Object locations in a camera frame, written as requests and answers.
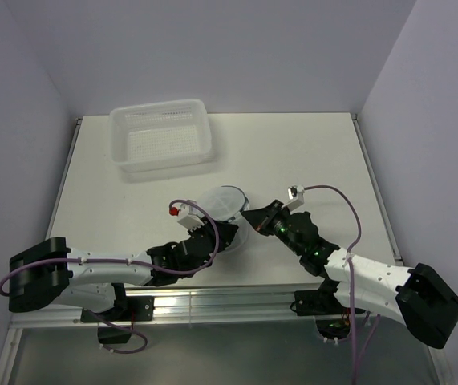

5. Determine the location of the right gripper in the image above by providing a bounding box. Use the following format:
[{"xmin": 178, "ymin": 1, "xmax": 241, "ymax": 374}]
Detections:
[{"xmin": 242, "ymin": 199, "xmax": 304, "ymax": 256}]

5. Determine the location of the white mesh laundry bag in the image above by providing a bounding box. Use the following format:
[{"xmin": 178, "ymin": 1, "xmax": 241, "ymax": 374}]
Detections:
[{"xmin": 197, "ymin": 185, "xmax": 249, "ymax": 253}]

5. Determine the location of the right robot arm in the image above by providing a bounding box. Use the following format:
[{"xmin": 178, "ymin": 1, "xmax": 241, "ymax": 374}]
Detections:
[{"xmin": 243, "ymin": 201, "xmax": 458, "ymax": 349}]

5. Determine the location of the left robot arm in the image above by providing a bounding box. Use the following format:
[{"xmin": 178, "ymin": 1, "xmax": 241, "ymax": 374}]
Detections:
[{"xmin": 3, "ymin": 221, "xmax": 238, "ymax": 320}]

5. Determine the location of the white plastic basket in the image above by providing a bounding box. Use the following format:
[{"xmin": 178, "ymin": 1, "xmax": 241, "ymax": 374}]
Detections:
[{"xmin": 108, "ymin": 99, "xmax": 214, "ymax": 173}]

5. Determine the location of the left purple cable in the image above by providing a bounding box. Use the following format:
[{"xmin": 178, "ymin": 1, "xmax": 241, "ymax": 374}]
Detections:
[{"xmin": 0, "ymin": 198, "xmax": 221, "ymax": 356}]

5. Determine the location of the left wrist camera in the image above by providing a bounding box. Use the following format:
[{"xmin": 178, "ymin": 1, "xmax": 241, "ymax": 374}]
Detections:
[{"xmin": 168, "ymin": 200, "xmax": 204, "ymax": 231}]

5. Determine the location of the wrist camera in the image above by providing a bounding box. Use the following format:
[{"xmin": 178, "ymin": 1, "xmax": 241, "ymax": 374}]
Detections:
[
  {"xmin": 284, "ymin": 185, "xmax": 305, "ymax": 212},
  {"xmin": 168, "ymin": 200, "xmax": 204, "ymax": 231}
]

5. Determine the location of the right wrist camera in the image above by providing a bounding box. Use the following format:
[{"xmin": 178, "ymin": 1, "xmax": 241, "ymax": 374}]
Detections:
[{"xmin": 284, "ymin": 185, "xmax": 305, "ymax": 212}]

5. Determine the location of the aluminium rail frame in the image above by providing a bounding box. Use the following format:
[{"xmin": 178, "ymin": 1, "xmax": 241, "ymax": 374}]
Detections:
[{"xmin": 0, "ymin": 114, "xmax": 454, "ymax": 385}]

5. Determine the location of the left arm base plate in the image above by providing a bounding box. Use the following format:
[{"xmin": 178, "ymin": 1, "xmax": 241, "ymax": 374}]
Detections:
[{"xmin": 92, "ymin": 296, "xmax": 154, "ymax": 322}]

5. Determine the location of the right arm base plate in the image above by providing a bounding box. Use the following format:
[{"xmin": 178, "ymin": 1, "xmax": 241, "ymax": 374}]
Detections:
[{"xmin": 290, "ymin": 290, "xmax": 350, "ymax": 316}]

